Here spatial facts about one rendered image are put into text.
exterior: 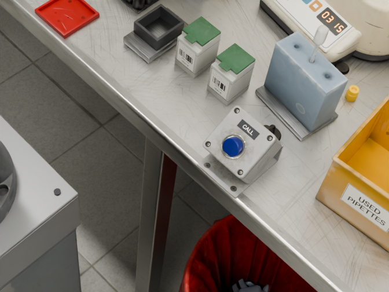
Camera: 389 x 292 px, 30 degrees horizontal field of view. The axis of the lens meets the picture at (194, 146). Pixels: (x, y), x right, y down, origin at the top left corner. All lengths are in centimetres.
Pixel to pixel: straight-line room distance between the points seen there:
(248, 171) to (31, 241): 27
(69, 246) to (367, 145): 42
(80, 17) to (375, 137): 46
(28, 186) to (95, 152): 116
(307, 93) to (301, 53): 5
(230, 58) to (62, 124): 113
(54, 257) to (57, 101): 120
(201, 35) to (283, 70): 12
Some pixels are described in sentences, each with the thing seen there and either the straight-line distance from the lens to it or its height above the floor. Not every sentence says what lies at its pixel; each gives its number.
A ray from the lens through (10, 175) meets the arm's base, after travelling 84.
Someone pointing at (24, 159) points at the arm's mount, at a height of 96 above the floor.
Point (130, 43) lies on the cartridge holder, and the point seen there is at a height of 89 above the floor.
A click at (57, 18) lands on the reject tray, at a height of 88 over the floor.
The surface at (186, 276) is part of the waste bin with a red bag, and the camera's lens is 136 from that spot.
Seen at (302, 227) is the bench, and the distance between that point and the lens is 94.
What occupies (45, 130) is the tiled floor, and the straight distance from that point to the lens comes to 205.
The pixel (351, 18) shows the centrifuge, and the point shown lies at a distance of 108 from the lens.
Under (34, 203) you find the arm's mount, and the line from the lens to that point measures 85.
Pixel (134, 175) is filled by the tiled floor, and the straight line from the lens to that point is 197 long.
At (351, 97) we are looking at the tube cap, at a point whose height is 88.
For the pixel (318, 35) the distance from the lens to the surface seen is 92.
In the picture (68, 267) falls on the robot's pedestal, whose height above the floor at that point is 77.
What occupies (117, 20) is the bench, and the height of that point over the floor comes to 88.
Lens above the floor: 169
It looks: 56 degrees down
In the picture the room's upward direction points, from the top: 10 degrees clockwise
